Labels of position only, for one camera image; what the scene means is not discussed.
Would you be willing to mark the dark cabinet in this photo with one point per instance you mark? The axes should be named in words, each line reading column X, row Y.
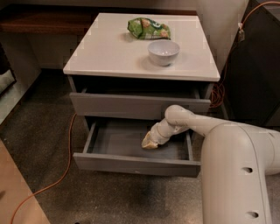
column 253, row 68

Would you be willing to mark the wooden shelf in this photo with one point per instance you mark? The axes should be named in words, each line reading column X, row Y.
column 64, row 20

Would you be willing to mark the white top drawer cabinet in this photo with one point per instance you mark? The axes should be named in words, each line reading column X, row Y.
column 109, row 59

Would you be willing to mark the white bowl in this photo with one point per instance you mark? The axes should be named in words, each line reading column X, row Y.
column 163, row 52

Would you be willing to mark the grey top drawer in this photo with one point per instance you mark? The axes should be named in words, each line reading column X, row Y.
column 145, row 106

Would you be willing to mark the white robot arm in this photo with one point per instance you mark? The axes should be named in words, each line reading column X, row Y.
column 235, row 159

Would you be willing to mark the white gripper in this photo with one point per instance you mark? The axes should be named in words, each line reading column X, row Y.
column 157, row 136

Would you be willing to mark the green snack bag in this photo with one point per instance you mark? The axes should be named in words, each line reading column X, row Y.
column 146, row 28

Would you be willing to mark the grey drawer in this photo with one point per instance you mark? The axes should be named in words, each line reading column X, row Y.
column 114, row 145
column 145, row 106

